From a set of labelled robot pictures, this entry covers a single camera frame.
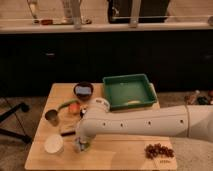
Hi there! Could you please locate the dark brown bowl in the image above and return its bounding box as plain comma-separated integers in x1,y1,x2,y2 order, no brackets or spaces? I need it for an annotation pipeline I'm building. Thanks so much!
73,82,94,101

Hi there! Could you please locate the black chair base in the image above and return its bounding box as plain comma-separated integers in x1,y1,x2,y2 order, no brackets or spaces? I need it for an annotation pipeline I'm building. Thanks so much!
0,96,33,145

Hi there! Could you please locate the metal measuring cup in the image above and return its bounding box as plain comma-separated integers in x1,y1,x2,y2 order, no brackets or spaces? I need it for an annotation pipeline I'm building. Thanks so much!
45,109,59,126

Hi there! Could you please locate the dark rectangular eraser block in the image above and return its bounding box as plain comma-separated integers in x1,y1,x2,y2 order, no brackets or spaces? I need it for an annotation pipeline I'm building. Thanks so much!
59,122,77,136

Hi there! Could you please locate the blue sponge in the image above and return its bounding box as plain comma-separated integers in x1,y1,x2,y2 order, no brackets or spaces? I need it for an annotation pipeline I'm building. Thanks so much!
75,86,91,95

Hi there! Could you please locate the bunch of red grapes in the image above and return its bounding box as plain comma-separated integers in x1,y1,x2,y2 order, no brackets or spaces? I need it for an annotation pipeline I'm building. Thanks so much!
144,143,174,159

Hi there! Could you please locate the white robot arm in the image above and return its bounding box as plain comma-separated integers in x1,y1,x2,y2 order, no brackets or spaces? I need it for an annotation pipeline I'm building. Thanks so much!
76,98,213,143

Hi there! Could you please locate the white paper cup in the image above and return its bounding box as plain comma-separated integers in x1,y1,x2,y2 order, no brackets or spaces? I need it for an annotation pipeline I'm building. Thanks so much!
44,134,64,154

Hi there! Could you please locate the green-handled orange toy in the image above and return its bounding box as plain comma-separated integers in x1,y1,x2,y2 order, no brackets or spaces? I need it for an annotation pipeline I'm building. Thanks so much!
58,99,80,115

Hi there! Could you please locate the green plastic tray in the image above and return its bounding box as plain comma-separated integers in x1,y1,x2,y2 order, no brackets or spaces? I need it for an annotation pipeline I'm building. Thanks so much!
103,74,157,111

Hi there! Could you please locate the orange bowl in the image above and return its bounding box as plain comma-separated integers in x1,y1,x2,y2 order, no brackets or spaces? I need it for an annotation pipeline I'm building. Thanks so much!
80,104,88,118

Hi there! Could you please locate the small grey-blue towel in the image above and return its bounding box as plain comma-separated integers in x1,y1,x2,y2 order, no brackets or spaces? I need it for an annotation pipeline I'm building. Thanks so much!
74,139,85,153

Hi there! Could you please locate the small red dish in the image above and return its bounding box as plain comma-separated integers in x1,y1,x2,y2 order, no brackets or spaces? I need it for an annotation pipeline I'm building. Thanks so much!
41,19,53,25

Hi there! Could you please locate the green plastic cup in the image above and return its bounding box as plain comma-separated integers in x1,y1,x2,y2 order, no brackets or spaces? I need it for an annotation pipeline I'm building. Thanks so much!
76,141,90,152

